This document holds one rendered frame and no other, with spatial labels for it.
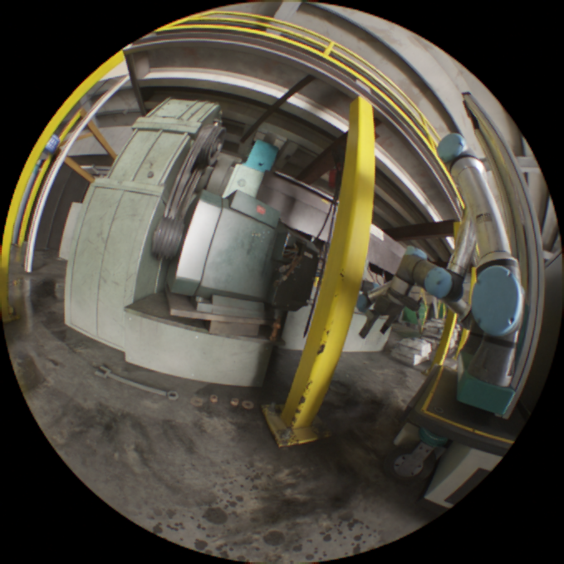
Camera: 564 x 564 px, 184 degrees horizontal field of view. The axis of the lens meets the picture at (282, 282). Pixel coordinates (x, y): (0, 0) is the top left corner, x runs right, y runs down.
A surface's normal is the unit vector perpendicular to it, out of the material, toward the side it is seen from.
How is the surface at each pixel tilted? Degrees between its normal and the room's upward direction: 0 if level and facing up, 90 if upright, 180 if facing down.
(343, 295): 90
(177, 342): 90
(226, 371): 90
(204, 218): 90
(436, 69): 171
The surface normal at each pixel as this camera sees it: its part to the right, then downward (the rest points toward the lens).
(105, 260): 0.35, 0.07
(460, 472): -0.82, -0.22
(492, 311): -0.98, -0.12
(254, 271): 0.64, 0.15
